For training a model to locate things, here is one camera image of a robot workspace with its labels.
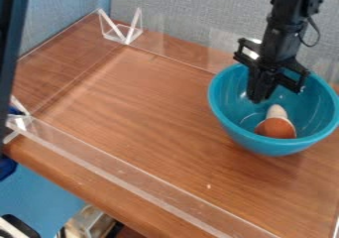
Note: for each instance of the blue plastic bowl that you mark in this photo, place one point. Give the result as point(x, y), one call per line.
point(313, 111)

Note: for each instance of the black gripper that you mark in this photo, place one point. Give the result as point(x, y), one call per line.
point(269, 74)

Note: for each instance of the blue cloth object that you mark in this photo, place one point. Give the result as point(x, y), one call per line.
point(7, 163)

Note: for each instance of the grey metal frame below table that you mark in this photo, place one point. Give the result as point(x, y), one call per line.
point(90, 223)

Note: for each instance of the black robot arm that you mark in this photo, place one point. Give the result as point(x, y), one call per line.
point(272, 59)

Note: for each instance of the black and white object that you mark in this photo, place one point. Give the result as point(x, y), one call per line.
point(15, 228)

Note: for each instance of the dark blue vertical post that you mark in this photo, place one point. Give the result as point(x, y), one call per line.
point(13, 18)

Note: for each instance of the clear acrylic front barrier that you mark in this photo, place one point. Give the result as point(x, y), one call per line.
point(150, 204)

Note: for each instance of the clear acrylic corner bracket front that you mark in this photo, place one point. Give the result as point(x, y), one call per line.
point(17, 120)

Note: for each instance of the brown toy mushroom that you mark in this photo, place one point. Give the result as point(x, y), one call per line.
point(276, 126)

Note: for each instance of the clear acrylic back barrier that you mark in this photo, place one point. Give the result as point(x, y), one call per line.
point(190, 42)

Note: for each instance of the clear acrylic corner bracket back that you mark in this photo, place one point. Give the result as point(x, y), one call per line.
point(121, 33)

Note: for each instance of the clear acrylic barrier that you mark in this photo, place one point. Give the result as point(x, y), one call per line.
point(190, 42)
point(150, 204)

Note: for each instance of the clear acrylic corner bracket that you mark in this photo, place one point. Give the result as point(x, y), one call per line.
point(17, 120)
point(121, 33)

